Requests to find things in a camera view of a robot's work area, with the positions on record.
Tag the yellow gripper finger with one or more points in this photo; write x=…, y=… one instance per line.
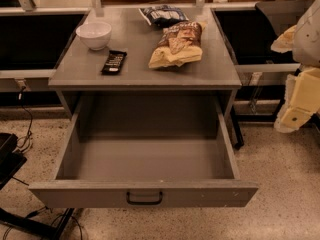
x=284, y=43

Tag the grey top drawer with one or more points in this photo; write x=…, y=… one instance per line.
x=178, y=145

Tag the blue white chip bag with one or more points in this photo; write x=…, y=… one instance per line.
x=163, y=15

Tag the yellow brown chip bag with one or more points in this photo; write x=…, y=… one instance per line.
x=180, y=44

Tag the black side table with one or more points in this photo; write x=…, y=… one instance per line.
x=282, y=14

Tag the black top drawer handle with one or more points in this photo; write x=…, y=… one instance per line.
x=144, y=199

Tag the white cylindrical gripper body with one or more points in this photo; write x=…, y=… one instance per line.
x=308, y=39

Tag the white bowl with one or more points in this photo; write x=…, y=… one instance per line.
x=95, y=35

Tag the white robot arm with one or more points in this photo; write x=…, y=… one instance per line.
x=306, y=44

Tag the black stand base left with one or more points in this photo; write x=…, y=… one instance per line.
x=17, y=211

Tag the grey drawer cabinet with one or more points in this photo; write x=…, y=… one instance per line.
x=80, y=68

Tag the black candy bar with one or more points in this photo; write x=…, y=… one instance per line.
x=114, y=62

